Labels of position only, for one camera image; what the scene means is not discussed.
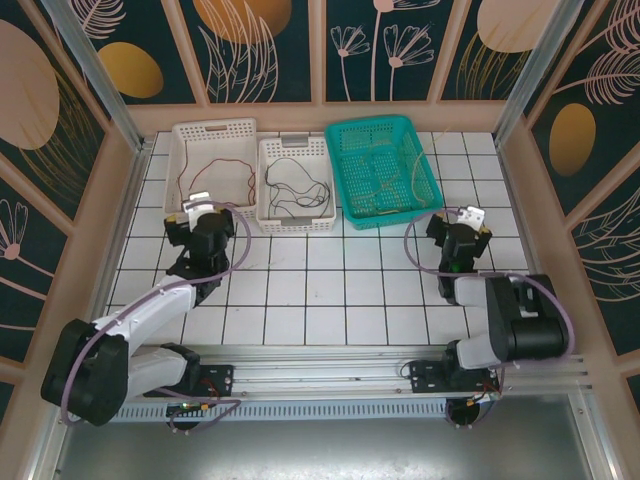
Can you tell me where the teal plastic basket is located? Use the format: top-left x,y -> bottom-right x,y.
323,115 -> 444,232

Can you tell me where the aluminium side rail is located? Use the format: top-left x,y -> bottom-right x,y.
89,139 -> 151,351
494,142 -> 569,351

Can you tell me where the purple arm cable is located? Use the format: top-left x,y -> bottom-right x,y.
403,209 -> 576,431
59,199 -> 253,434

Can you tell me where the large white plastic basket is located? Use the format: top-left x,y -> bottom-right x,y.
163,117 -> 261,227

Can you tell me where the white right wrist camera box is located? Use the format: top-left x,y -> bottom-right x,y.
458,204 -> 488,232

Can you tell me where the aluminium corner post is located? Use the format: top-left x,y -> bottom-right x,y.
493,0 -> 584,146
39,0 -> 147,154

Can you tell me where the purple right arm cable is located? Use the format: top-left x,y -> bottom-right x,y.
403,209 -> 576,431

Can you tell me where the small white grey-handled basket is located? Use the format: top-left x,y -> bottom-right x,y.
256,135 -> 337,235

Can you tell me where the yellow cable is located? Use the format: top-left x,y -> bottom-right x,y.
349,144 -> 411,214
410,127 -> 451,207

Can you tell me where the grey metal sheet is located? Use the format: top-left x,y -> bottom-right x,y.
49,419 -> 609,480

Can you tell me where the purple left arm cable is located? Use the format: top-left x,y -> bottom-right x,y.
59,199 -> 253,434

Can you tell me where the grey slotted cable duct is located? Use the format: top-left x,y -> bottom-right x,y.
69,402 -> 454,422

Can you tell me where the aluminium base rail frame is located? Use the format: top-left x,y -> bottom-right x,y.
47,343 -> 596,401

